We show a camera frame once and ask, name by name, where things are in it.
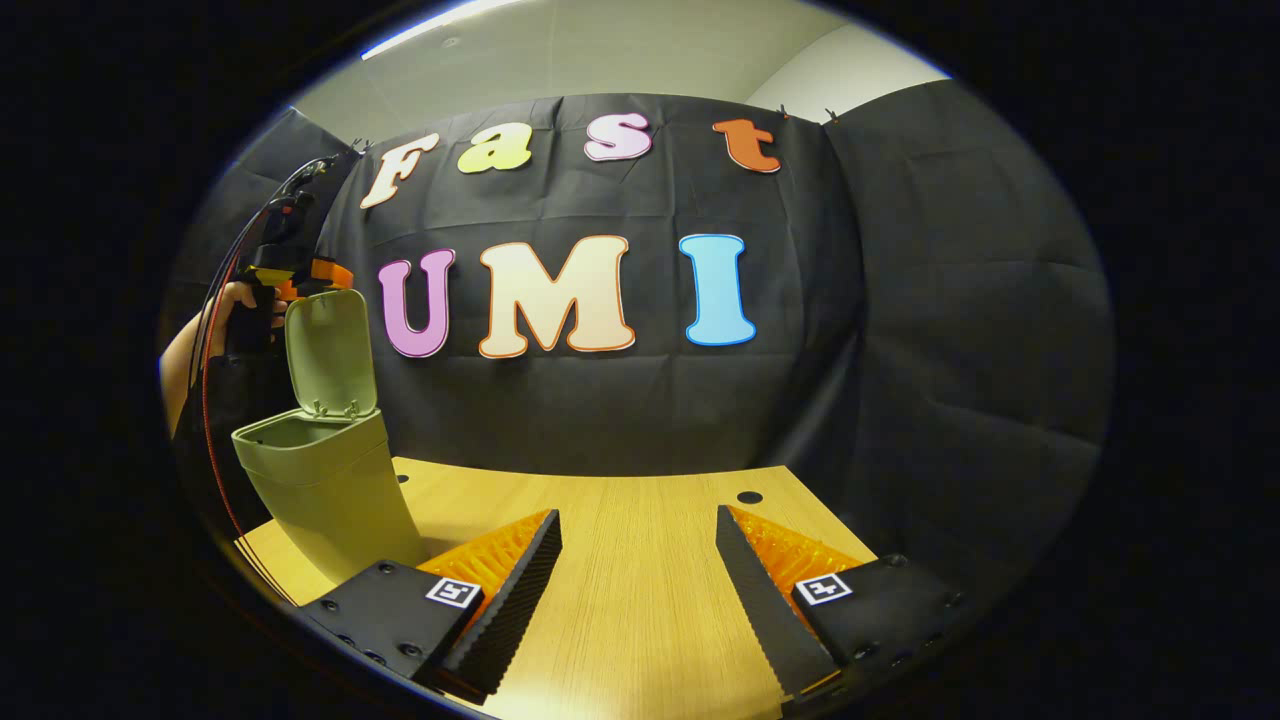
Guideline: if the black backdrop cloth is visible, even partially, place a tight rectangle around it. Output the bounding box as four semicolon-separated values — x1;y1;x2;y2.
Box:
160;80;1114;623

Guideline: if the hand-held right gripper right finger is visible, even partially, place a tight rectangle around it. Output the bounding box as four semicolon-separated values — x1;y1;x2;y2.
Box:
713;504;969;709

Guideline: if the wooden desktop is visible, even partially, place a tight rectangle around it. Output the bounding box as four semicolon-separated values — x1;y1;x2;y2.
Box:
235;457;883;720

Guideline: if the pale green garbage bin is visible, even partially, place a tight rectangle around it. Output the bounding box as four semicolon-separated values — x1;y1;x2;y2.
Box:
232;288;431;587

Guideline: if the red gripper cable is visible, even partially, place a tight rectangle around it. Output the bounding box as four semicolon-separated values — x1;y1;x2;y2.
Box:
198;195;301;603

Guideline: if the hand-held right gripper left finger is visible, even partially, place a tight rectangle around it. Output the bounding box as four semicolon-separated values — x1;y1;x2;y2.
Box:
298;508;564;707

